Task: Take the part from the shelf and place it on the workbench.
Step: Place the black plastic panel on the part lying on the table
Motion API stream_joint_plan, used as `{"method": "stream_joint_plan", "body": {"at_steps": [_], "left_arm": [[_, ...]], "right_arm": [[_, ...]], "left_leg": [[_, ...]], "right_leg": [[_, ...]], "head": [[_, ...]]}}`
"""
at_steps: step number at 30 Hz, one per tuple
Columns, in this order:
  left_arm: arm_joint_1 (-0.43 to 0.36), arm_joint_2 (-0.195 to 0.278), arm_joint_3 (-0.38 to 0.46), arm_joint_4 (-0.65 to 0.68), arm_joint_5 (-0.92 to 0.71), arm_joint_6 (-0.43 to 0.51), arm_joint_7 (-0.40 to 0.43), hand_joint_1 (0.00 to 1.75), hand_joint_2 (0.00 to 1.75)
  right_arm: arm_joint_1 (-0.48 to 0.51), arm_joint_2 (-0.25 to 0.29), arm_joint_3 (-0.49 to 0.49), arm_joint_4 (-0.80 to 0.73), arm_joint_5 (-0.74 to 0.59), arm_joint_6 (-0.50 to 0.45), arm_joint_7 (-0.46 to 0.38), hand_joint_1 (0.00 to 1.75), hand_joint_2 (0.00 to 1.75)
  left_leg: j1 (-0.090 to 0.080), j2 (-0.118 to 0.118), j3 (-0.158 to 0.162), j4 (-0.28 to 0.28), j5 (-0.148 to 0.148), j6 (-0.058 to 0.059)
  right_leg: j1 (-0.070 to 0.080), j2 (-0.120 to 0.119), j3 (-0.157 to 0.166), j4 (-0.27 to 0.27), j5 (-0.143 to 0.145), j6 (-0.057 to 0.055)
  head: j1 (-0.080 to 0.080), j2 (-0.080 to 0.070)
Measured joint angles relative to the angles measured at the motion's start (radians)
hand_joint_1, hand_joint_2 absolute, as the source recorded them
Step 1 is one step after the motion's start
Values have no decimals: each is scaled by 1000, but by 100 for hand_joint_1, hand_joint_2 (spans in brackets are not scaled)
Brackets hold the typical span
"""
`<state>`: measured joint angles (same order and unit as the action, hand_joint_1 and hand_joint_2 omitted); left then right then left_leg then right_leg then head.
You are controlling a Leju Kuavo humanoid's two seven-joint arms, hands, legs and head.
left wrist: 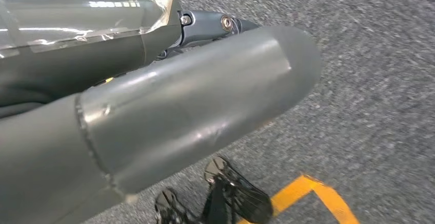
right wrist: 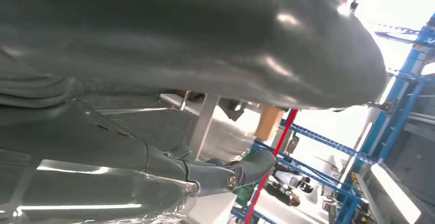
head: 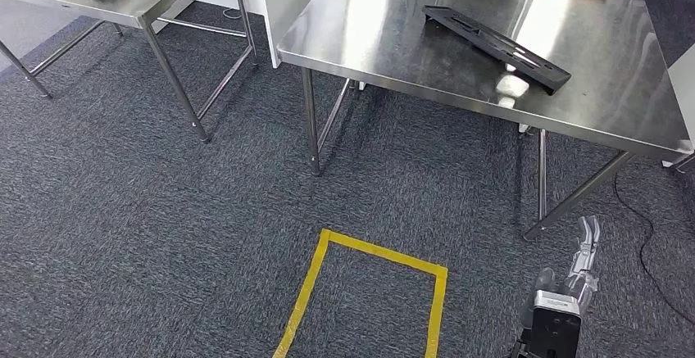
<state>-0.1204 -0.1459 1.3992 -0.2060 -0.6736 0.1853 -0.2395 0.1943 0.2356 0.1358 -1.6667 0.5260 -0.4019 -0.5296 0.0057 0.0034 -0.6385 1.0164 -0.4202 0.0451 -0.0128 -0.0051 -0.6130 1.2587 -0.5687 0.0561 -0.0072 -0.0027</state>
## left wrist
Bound yellow floor tape square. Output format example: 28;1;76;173
237;174;360;224

